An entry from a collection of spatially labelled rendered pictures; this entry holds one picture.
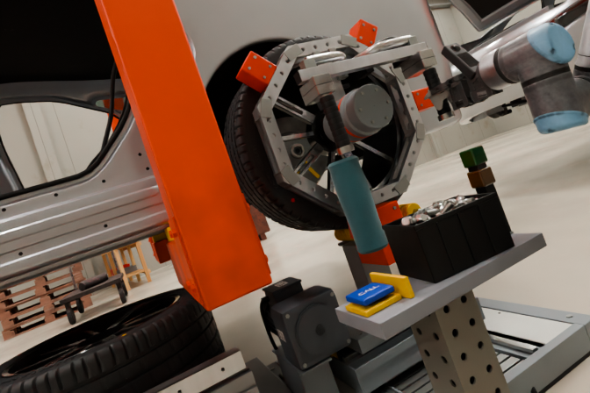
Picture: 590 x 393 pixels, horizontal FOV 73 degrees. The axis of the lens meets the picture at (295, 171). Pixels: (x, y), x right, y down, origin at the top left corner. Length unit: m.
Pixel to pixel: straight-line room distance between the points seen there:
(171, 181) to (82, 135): 9.65
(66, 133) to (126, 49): 9.58
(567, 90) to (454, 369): 0.58
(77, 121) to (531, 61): 10.17
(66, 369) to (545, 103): 1.19
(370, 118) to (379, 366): 0.71
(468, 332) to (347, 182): 0.45
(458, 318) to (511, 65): 0.54
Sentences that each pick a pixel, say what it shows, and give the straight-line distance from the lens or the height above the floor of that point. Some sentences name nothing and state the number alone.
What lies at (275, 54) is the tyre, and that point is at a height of 1.13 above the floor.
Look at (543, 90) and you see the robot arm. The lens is 0.96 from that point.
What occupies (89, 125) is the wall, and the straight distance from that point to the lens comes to 10.61.
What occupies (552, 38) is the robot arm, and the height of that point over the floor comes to 0.82.
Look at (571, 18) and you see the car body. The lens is 3.59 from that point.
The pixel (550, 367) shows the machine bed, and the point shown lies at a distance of 1.34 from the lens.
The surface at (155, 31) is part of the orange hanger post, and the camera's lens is 1.03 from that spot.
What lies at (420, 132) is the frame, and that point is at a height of 0.74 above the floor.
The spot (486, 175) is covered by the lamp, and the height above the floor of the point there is 0.59.
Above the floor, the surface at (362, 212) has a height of 0.59.
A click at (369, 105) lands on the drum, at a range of 1.13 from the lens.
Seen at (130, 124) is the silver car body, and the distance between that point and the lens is 1.52.
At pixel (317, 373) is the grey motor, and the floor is 0.19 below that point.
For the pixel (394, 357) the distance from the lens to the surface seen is 1.33.
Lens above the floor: 0.71
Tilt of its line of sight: 2 degrees up
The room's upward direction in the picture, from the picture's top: 20 degrees counter-clockwise
